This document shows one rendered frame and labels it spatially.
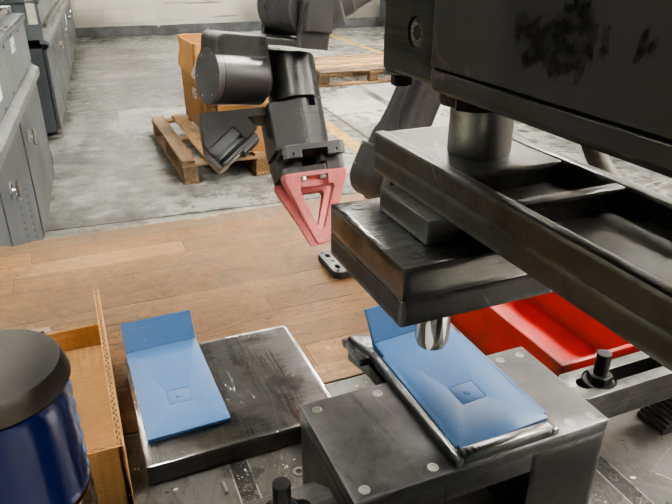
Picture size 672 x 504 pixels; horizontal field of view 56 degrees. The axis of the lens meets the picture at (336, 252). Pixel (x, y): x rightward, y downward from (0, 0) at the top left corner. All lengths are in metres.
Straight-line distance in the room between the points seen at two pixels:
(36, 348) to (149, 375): 0.46
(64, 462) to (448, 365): 0.37
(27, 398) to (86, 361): 0.54
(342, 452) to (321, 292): 0.38
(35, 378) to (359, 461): 0.30
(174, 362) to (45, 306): 0.24
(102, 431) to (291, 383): 0.17
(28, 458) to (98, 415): 0.46
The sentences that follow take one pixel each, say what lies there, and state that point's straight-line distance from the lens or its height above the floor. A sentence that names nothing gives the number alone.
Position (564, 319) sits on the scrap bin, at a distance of 0.76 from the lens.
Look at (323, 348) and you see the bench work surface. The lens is 0.69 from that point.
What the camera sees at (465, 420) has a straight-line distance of 0.47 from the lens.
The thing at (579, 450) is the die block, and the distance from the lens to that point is 0.51.
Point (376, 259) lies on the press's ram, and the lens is 0.36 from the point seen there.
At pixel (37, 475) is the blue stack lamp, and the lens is 0.18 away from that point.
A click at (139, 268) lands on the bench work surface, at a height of 0.90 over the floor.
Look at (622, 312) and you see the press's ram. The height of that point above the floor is 1.17.
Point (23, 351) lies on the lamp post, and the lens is 0.18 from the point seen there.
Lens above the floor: 1.29
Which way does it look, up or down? 26 degrees down
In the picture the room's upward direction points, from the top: straight up
